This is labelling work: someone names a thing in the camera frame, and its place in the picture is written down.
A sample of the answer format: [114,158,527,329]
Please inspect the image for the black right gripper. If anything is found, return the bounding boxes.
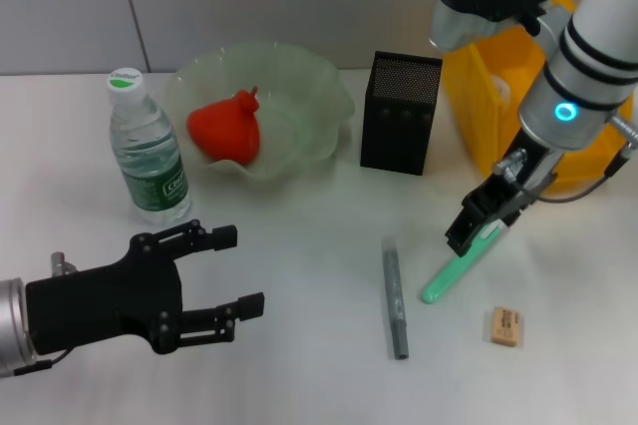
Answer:
[444,132,567,258]

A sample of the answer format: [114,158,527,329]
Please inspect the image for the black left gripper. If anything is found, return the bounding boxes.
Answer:
[24,218,266,357]

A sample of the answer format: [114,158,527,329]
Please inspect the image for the clear green-label water bottle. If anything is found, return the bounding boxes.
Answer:
[105,66,192,226]

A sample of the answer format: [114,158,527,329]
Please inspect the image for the white paper ball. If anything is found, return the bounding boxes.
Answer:
[492,74,513,108]

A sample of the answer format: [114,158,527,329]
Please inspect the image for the red-orange toy orange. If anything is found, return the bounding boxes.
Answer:
[185,85,262,166]

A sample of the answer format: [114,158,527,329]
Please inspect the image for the beige eraser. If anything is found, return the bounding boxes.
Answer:
[488,305,526,348]

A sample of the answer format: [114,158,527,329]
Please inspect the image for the grey pen in clear sleeve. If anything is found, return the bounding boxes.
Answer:
[375,236,412,362]

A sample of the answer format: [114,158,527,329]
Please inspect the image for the black mesh pen holder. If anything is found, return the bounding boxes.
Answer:
[359,50,444,178]

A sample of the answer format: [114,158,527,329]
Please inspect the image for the pale green glass fruit plate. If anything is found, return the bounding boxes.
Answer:
[163,41,357,195]

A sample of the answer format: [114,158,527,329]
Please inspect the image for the yellow plastic bin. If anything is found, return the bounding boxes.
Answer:
[443,0,635,198]

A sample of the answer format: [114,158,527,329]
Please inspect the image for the left arm cable with plug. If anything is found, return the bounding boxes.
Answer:
[11,346,77,378]

